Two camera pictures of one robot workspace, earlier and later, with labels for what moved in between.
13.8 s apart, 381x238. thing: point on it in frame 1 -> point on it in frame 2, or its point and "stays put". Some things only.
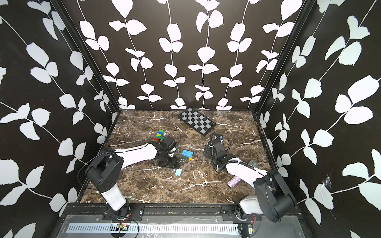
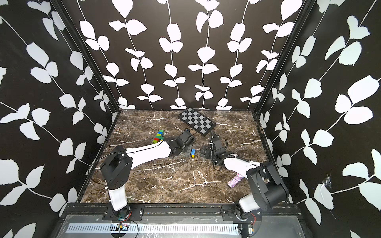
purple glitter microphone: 232,182 stays put
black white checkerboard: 199,122 stays put
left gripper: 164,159 -> 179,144
